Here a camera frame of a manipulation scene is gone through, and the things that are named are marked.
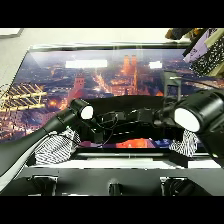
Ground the black garment with checked sleeves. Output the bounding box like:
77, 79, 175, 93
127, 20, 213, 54
34, 95, 199, 165

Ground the brown clothes hanger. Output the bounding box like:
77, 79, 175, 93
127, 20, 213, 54
0, 83, 48, 100
0, 99, 47, 113

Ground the dark brown garment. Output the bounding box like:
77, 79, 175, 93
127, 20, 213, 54
165, 27, 196, 41

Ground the lilac garment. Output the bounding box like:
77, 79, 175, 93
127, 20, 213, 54
182, 29, 215, 65

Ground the black dotted garment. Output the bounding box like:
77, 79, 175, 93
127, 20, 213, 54
189, 34, 224, 78

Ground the beige garment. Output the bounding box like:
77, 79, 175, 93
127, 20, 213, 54
203, 27, 224, 51

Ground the black cable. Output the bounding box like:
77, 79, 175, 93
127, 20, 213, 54
98, 111, 120, 148

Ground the silver frame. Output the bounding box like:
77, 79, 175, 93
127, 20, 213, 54
0, 151, 224, 197

